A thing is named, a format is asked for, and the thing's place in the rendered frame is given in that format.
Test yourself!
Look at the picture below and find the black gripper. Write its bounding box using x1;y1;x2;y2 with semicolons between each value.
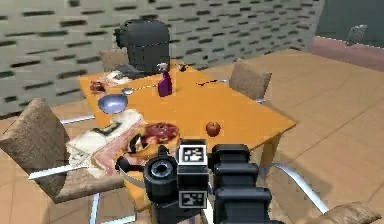
115;144;182;224

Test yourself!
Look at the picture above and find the brown fabric chair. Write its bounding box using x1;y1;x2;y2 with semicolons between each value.
0;97;138;224
99;49;131;73
259;162;383;224
228;59;273;104

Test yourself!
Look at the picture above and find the pink cloth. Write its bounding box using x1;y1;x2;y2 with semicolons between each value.
91;125;148;176

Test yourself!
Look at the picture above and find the blue grey bowl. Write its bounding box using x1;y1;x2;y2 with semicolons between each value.
97;93;129;116

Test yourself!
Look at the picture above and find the silver spoon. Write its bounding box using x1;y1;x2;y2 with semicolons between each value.
121;83;160;96

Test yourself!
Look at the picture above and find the purple spray bottle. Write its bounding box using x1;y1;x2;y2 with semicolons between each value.
156;62;174;98

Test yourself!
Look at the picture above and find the red apple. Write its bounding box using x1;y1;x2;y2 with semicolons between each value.
205;121;222;138

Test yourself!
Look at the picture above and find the orange wooden table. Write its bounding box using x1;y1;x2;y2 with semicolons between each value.
78;59;298;213

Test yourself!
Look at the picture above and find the dark grey cloth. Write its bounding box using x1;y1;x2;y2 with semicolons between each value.
113;63;145;80

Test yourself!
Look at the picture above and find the thin black knife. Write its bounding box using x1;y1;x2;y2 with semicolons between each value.
195;78;220;87

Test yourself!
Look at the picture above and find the black coffee machine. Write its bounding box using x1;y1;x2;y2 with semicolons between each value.
113;18;171;76

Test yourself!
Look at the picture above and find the grey statue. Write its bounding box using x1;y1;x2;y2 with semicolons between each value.
346;23;369;46

